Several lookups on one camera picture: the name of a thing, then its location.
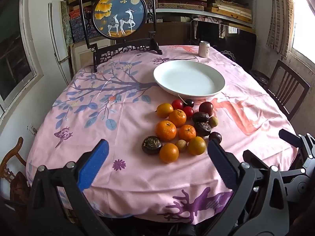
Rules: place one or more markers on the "pale beverage can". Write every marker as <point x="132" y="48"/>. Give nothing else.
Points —
<point x="204" y="50"/>

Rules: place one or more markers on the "dark red cherry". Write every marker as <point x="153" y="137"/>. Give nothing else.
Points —
<point x="190" y="102"/>

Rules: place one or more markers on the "yellowish orange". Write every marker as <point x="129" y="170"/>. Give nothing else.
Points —
<point x="196" y="145"/>
<point x="164" y="110"/>

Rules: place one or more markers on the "dark wooden slatted chair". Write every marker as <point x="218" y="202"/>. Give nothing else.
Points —
<point x="295" y="76"/>

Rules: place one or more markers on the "white board with latch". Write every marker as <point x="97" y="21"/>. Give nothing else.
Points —
<point x="57" y="41"/>

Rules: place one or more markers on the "brown wooden cabinet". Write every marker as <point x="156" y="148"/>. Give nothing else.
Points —
<point x="172" y="33"/>

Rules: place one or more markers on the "orange mandarin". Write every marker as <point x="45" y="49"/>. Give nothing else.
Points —
<point x="177" y="117"/>
<point x="187" y="132"/>
<point x="166" y="130"/>

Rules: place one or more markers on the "dark round object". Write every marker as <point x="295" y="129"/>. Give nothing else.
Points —
<point x="260" y="77"/>

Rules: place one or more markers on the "stack of wooden boxes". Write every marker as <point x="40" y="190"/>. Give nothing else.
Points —
<point x="232" y="11"/>

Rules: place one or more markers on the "carved wooden chair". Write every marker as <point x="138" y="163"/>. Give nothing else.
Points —
<point x="9" y="157"/>

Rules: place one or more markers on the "white round plate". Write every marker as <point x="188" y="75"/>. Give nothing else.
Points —
<point x="189" y="78"/>

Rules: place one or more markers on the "red cherry tomato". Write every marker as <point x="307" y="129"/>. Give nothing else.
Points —
<point x="188" y="111"/>
<point x="177" y="104"/>

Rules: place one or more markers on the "tan longan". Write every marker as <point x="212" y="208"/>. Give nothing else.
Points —
<point x="213" y="121"/>
<point x="181" y="145"/>

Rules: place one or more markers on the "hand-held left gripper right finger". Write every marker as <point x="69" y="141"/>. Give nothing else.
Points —
<point x="221" y="163"/>

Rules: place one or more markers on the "stack of blue patterned boxes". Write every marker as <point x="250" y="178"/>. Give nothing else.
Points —
<point x="78" y="27"/>

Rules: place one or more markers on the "white wall shelf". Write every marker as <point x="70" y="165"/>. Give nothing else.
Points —
<point x="209" y="13"/>

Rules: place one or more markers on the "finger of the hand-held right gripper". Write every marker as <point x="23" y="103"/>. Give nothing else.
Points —
<point x="254" y="158"/>
<point x="289" y="137"/>

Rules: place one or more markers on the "beige checked curtain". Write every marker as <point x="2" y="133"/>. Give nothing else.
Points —
<point x="279" y="17"/>

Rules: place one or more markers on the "white wall socket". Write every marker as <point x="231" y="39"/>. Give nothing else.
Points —
<point x="32" y="129"/>

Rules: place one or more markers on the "round deer screen ornament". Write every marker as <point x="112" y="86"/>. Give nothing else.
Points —
<point x="115" y="12"/>

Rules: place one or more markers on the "white framed window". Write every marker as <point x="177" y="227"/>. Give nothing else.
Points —
<point x="12" y="41"/>

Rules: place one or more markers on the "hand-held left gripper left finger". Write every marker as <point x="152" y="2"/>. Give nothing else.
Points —
<point x="94" y="162"/>

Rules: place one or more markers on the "floral cloth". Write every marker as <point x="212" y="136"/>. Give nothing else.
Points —
<point x="206" y="19"/>

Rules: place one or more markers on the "pale picture frame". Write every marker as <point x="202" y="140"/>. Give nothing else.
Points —
<point x="81" y="56"/>

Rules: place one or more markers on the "smooth purple passion fruit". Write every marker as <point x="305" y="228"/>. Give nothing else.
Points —
<point x="216" y="136"/>

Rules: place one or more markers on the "small smooth orange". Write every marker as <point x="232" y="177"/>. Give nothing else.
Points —
<point x="168" y="152"/>

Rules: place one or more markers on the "black glossy panel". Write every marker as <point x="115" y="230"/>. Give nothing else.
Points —
<point x="241" y="46"/>

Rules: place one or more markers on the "bright window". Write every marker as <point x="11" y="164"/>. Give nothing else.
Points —
<point x="302" y="24"/>

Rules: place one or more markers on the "red plum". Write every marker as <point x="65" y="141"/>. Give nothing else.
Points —
<point x="206" y="108"/>

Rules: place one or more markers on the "pink printed tablecloth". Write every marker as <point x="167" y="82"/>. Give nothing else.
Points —
<point x="128" y="140"/>

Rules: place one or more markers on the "dark wrinkled passion fruit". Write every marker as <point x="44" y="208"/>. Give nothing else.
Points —
<point x="200" y="117"/>
<point x="151" y="145"/>
<point x="203" y="128"/>

